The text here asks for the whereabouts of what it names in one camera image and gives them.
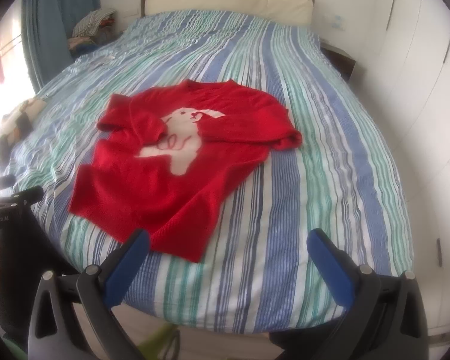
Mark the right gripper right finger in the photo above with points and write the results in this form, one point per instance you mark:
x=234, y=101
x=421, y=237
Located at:
x=384, y=315

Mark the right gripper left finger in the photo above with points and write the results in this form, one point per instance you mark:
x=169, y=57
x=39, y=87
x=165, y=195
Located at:
x=55, y=331

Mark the red knit sweater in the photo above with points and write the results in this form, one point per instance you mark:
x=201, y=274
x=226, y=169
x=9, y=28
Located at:
x=172, y=155

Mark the pile of clothes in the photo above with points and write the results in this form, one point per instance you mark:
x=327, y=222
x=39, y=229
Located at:
x=92, y=32

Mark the striped blue green bedspread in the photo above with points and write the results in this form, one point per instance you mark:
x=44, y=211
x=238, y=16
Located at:
x=255, y=275

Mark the teal window curtain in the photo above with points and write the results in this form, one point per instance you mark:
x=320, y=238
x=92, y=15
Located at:
x=46, y=26

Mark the white wardrobe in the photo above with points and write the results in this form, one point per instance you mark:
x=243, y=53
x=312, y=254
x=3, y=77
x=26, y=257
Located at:
x=403, y=79

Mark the dark bedside table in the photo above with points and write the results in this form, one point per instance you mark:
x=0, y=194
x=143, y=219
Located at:
x=342, y=62

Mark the cream padded headboard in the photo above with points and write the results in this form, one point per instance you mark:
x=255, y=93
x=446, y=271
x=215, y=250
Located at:
x=287, y=12

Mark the green stool frame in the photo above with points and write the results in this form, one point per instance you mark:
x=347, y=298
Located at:
x=163, y=344

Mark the wall power socket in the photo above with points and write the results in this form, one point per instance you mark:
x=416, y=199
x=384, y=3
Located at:
x=336, y=22

